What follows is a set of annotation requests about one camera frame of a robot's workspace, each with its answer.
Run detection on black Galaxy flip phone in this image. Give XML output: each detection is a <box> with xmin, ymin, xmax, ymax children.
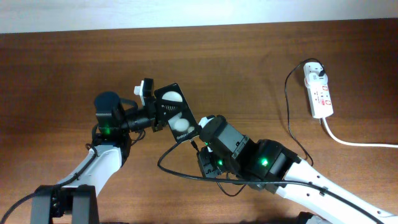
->
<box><xmin>154</xmin><ymin>83</ymin><xmax>200</xmax><ymax>143</ymax></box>

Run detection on black charger cable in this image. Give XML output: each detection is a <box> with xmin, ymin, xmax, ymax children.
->
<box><xmin>157</xmin><ymin>58</ymin><xmax>327</xmax><ymax>183</ymax></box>

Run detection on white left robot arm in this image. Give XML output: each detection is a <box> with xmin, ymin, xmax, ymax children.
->
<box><xmin>30</xmin><ymin>90</ymin><xmax>184</xmax><ymax>223</ymax></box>

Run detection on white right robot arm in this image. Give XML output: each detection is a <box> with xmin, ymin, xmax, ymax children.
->
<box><xmin>198</xmin><ymin>115</ymin><xmax>397</xmax><ymax>223</ymax></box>

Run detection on white USB charger plug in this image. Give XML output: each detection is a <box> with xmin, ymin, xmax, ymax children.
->
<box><xmin>304</xmin><ymin>70</ymin><xmax>328</xmax><ymax>88</ymax></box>

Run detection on white power strip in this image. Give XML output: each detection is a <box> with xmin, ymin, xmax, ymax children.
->
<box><xmin>303</xmin><ymin>62</ymin><xmax>334</xmax><ymax>119</ymax></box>

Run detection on white power strip cord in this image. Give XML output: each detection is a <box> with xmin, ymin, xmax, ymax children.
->
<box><xmin>320</xmin><ymin>117</ymin><xmax>398</xmax><ymax>149</ymax></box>

